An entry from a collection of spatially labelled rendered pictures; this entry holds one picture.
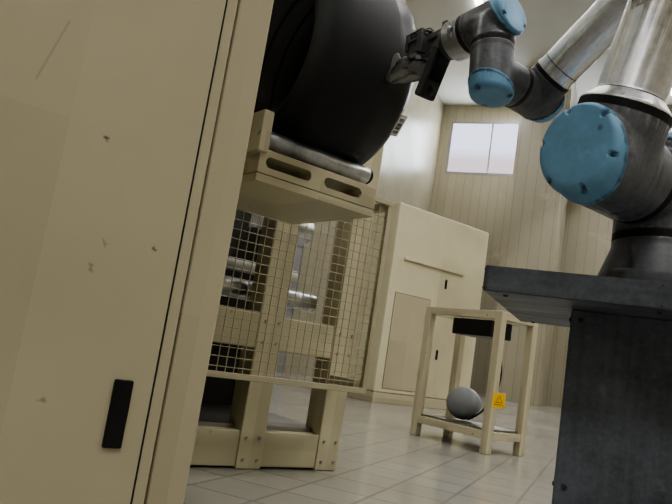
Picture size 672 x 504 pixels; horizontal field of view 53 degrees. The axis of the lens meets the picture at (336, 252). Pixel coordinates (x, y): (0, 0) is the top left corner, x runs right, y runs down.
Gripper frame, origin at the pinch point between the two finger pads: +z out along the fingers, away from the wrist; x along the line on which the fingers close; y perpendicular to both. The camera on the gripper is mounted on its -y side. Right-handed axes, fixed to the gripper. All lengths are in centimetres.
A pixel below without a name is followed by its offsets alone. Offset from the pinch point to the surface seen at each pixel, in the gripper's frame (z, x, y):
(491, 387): 134, -207, -57
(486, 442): 137, -207, -87
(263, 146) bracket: 12.1, 26.2, -22.1
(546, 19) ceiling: 507, -797, 619
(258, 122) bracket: 13.4, 27.5, -16.2
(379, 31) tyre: -1.0, 5.3, 10.8
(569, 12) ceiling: 463, -799, 614
